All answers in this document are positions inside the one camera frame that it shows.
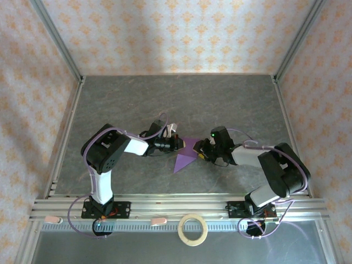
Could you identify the aluminium table side rail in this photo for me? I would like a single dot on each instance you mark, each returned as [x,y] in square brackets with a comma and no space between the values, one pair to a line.
[285,115]
[72,115]

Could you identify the beige tape roll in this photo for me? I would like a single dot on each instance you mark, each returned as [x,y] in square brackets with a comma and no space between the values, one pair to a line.
[180,230]

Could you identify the pink white clip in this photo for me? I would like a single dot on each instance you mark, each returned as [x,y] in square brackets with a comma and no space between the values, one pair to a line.
[52,219]
[158,221]

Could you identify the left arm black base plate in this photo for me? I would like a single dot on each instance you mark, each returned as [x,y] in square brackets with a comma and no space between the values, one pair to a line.
[123,210]

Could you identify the purple square paper sheet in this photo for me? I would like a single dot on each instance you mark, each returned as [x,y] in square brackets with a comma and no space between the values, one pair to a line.
[184,162]

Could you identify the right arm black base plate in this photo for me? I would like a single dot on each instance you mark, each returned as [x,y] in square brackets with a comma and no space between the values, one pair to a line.
[233,211]

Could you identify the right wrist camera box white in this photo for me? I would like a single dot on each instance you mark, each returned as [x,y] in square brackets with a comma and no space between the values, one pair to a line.
[211,140]

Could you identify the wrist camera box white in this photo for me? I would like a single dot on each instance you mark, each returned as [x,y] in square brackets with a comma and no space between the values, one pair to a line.
[171,128]
[211,140]

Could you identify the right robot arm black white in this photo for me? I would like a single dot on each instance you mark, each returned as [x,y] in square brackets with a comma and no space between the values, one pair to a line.
[283,170]

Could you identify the grey metal sheet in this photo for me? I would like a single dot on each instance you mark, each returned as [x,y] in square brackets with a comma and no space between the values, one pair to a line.
[137,250]

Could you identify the aluminium lower frame bar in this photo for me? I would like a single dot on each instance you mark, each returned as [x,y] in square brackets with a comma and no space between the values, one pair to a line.
[27,242]
[328,242]

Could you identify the aluminium corner post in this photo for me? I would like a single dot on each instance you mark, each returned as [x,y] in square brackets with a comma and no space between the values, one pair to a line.
[299,38]
[57,38]

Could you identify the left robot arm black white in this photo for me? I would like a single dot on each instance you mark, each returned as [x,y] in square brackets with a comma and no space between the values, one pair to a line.
[136,145]

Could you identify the aluminium mounting rail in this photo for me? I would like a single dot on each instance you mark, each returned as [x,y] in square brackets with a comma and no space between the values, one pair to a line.
[178,204]

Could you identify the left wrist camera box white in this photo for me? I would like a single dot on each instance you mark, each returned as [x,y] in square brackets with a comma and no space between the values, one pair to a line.
[171,128]

